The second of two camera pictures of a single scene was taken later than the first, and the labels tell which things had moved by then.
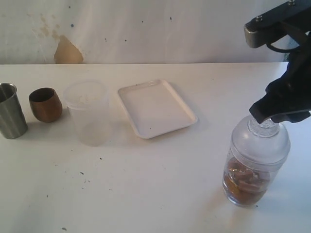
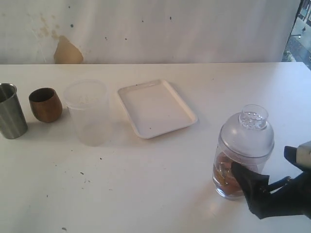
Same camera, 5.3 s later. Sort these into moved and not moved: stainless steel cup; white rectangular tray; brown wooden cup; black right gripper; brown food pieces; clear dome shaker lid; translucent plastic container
Moved: clear dome shaker lid; brown food pieces; black right gripper
Not moved: translucent plastic container; brown wooden cup; white rectangular tray; stainless steel cup
